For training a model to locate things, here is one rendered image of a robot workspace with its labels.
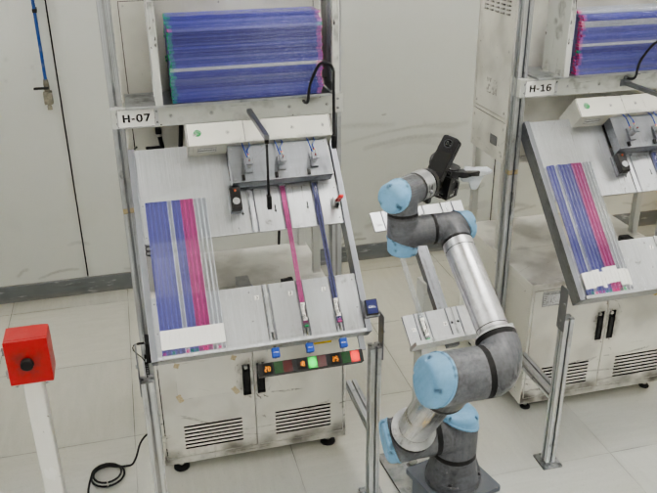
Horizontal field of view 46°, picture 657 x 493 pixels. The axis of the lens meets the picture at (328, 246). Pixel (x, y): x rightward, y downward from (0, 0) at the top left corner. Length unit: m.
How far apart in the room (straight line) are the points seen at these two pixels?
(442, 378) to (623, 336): 1.90
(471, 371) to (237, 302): 1.04
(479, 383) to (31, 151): 3.04
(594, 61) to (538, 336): 1.08
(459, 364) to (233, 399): 1.42
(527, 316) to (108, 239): 2.31
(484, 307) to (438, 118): 2.83
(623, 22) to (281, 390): 1.83
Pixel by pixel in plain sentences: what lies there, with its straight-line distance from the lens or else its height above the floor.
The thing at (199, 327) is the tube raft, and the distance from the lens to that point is 2.45.
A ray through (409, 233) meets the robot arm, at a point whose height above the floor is 1.27.
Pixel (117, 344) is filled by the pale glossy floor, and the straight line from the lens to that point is 3.97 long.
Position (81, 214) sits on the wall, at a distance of 4.32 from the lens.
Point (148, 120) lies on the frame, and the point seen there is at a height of 1.33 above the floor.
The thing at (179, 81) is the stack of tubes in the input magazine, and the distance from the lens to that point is 2.58.
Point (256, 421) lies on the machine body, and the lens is 3.01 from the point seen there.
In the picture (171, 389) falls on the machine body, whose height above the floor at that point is 0.40.
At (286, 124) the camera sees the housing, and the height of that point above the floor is 1.30.
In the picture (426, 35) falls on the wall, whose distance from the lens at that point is 4.39.
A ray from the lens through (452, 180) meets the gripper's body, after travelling 1.97.
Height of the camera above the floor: 2.01
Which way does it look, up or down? 25 degrees down
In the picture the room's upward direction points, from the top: 1 degrees counter-clockwise
